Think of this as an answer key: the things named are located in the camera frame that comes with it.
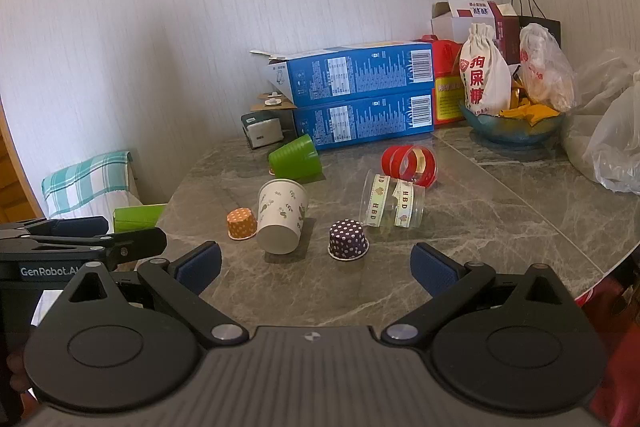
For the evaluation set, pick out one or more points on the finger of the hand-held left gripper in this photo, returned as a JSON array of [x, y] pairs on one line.
[[135, 243], [82, 226]]

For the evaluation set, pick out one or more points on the clear plastic snack bag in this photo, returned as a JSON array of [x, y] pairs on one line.
[[545, 67]]

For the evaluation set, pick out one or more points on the purple dotted paper cup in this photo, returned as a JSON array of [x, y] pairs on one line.
[[347, 239]]

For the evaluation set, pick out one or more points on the blue glass bowl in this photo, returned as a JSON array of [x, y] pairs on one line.
[[510, 133]]

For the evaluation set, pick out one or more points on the green plastic cup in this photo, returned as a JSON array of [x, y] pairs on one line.
[[295, 157]]

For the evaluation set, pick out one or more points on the small white device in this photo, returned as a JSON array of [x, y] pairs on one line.
[[264, 133]]

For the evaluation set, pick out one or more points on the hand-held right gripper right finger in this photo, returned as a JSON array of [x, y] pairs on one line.
[[432, 268]]

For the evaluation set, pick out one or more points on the white printed paper cup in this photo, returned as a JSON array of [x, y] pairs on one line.
[[281, 217]]

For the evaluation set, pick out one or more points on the yellow cloth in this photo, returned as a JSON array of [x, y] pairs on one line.
[[532, 113]]

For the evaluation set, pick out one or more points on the green box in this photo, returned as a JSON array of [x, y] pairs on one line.
[[137, 217]]

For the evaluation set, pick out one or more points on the white open carton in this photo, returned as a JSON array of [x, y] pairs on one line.
[[457, 17]]

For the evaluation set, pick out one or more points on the clear cup with red bands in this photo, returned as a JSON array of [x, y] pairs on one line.
[[407, 163]]

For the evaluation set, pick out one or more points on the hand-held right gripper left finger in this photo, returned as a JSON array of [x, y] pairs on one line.
[[202, 264]]

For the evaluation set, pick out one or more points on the dark red cloth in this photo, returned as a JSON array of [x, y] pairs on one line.
[[617, 327]]

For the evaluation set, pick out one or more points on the orange dotted paper cup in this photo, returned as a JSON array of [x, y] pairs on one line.
[[241, 223]]

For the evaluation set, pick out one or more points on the black paper bag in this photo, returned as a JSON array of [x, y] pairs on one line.
[[547, 27]]

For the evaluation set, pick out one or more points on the red cardboard box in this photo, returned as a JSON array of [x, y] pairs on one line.
[[446, 82]]

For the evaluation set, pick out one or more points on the clear cup with striped ribbons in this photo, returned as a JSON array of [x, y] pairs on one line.
[[395, 199]]

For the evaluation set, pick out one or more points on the green checked cloth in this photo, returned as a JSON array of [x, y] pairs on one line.
[[82, 179]]

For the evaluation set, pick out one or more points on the blue cardboard box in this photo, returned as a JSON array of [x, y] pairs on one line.
[[360, 74], [360, 122]]

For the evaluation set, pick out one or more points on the dark red box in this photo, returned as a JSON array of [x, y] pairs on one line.
[[507, 39]]

